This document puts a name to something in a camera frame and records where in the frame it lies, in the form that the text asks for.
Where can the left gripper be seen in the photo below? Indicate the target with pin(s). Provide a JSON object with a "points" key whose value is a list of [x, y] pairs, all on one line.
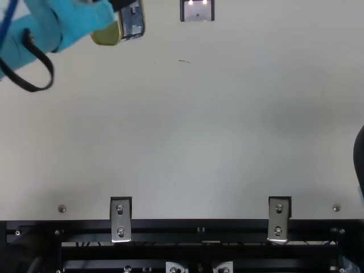
{"points": [[71, 22]]}

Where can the rectangular gold tin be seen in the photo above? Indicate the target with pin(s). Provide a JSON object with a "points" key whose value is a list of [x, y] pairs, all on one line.
{"points": [[132, 22]]}

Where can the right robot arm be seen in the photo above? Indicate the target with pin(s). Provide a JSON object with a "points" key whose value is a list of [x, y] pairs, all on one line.
{"points": [[359, 159]]}

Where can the small square scanner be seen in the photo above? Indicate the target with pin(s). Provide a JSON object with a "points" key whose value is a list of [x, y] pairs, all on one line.
{"points": [[197, 14]]}

